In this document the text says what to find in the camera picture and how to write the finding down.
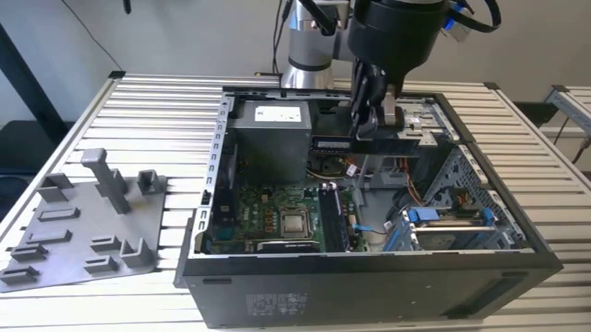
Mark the black open PC case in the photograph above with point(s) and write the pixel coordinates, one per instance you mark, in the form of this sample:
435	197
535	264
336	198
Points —
323	283

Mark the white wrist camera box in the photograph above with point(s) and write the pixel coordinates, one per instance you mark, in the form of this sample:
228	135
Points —
456	34

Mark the grey metal drive cage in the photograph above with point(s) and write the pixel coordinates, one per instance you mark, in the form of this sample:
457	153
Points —
421	128

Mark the black box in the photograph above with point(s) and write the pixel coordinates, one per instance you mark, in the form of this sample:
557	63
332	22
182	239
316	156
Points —
535	114

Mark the black graphics card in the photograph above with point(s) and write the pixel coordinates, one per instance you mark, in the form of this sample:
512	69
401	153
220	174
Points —
285	246

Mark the metal slat table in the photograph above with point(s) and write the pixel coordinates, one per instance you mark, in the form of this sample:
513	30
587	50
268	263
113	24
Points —
575	103

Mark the hard disk in blue carrier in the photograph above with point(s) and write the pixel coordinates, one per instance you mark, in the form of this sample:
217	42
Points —
421	214

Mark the green motherboard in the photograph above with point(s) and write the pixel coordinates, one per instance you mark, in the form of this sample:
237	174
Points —
258	207

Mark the grey plastic parts rack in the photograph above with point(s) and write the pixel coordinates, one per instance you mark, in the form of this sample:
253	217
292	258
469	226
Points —
92	221

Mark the black table corner cap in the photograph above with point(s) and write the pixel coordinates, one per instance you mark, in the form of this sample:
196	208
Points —
491	86
560	88
116	73

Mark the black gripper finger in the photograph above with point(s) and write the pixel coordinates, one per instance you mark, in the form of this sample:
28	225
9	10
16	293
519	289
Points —
367	93
393	103

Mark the silver CPU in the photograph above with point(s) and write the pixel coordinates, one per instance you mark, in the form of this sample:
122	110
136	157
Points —
295	224

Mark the grey power supply unit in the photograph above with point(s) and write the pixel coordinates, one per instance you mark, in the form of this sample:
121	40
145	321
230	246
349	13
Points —
269	152

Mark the black RAM slot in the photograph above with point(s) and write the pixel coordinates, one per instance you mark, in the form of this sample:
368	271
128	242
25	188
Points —
325	218

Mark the green RAM stick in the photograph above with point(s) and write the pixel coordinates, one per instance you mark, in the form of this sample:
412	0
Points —
329	143

